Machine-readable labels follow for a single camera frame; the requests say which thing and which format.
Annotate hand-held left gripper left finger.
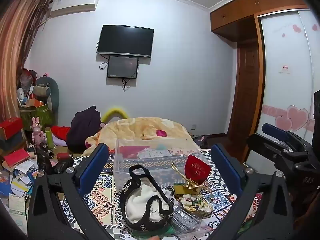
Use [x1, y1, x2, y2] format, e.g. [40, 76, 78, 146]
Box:
[27, 143, 113, 240]

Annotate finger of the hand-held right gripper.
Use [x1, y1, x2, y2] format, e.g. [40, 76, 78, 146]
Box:
[262, 123, 312, 153]
[246, 133, 298, 161]

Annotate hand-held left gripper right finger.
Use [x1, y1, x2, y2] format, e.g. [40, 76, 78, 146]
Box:
[209, 143, 294, 240]

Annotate clear plastic storage box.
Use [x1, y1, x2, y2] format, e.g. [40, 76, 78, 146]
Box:
[112, 137, 213, 193]

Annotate black and white cloth pouch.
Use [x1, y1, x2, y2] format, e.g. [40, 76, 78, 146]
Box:
[119, 165, 177, 232]

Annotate dark clothes pile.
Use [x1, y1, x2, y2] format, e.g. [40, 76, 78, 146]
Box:
[66, 106, 103, 153]

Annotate gold foil rose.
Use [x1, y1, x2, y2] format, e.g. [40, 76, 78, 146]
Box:
[171, 163, 213, 196]

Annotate red cloth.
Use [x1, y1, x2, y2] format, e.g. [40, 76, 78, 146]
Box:
[51, 126, 72, 141]

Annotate brown wooden door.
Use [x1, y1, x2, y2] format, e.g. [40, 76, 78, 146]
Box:
[227, 15, 266, 144]

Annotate black metal tube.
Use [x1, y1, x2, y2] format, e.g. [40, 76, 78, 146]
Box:
[35, 142, 55, 159]

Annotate floral fabric scrunchie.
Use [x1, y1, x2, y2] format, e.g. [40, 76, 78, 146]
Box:
[178, 192, 213, 215]

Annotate olive yellow cloth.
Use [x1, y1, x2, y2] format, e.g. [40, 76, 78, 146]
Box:
[174, 184, 191, 196]

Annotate green bottle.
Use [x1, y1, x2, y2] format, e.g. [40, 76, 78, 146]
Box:
[45, 127, 54, 151]

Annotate yellow foam hoop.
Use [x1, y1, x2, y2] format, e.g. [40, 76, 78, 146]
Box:
[101, 107, 128, 123]

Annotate yellow fleece blanket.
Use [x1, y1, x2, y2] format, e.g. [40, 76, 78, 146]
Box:
[81, 117, 201, 158]

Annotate pink rabbit toy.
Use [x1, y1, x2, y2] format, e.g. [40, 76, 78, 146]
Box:
[31, 116, 47, 145]

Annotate clear zip bag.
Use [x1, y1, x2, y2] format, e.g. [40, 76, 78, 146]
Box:
[170, 207, 203, 236]

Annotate green cardboard box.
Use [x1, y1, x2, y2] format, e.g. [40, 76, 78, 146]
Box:
[19, 103, 55, 131]

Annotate white heart-print wardrobe door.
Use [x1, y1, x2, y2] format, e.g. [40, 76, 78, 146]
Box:
[257, 9, 320, 142]

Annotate red book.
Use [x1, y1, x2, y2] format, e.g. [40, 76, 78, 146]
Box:
[3, 148, 31, 167]

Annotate pile of papers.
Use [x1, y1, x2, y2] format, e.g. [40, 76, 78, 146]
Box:
[0, 159, 41, 232]

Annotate grey plush cushion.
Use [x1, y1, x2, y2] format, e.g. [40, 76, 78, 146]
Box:
[33, 76, 60, 121]

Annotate green cloth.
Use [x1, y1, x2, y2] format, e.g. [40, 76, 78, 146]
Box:
[132, 227, 176, 240]

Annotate red gift box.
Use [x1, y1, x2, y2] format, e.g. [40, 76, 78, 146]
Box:
[0, 117, 24, 141]

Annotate small black monitor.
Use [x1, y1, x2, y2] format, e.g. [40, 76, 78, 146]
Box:
[106, 56, 139, 79]

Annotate wooden overhead cabinet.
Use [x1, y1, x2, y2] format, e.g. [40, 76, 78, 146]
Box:
[210, 0, 311, 43]

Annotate striped brown curtain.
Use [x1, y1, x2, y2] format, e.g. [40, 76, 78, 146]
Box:
[0, 0, 53, 130]

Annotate white air conditioner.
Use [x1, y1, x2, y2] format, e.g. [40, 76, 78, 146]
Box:
[49, 0, 100, 19]

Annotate red drawstring pouch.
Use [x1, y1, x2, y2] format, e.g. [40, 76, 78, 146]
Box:
[184, 154, 212, 184]

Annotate black monitor cables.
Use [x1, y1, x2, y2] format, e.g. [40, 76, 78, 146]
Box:
[121, 78, 132, 92]

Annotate wall television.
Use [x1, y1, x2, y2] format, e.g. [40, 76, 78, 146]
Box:
[97, 24, 155, 58]

